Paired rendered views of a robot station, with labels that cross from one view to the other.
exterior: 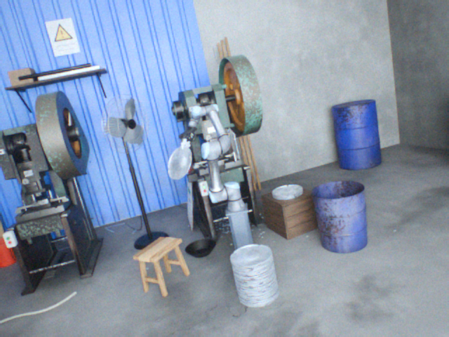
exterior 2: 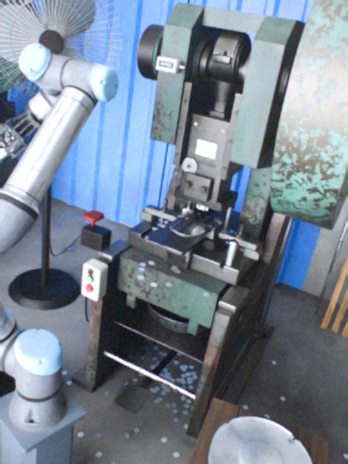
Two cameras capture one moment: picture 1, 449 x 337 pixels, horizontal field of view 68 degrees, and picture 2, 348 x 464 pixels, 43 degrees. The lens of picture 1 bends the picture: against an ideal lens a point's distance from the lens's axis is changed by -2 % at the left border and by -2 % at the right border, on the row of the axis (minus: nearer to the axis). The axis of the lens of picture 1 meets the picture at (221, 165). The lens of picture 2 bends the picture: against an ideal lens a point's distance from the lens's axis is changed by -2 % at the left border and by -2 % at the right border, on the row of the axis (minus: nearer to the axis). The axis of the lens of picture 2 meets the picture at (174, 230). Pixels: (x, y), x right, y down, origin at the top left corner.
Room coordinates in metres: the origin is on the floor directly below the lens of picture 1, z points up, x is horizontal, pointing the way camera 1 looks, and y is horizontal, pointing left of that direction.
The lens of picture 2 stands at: (2.22, -0.77, 1.45)
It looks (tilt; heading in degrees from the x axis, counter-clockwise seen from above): 25 degrees down; 35
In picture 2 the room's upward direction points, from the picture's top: 9 degrees clockwise
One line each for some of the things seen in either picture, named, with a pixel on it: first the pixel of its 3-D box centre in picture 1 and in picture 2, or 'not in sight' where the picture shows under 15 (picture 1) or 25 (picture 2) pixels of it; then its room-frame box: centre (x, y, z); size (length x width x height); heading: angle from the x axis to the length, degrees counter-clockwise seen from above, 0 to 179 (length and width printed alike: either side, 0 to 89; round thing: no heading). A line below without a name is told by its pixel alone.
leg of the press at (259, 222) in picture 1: (240, 176); (258, 298); (3.74, -0.19, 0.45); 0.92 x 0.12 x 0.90; 12
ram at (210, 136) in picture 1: (210, 132); (209, 154); (3.51, 0.03, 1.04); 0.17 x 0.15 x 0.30; 12
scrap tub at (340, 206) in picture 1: (340, 215); not in sight; (2.62, -0.89, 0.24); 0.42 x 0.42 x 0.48
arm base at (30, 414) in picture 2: (235, 203); (38, 394); (2.75, -0.05, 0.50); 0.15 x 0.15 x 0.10
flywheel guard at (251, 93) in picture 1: (232, 97); (336, 87); (3.72, -0.27, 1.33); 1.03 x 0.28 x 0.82; 12
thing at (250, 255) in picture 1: (250, 255); not in sight; (2.15, -0.07, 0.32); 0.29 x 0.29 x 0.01
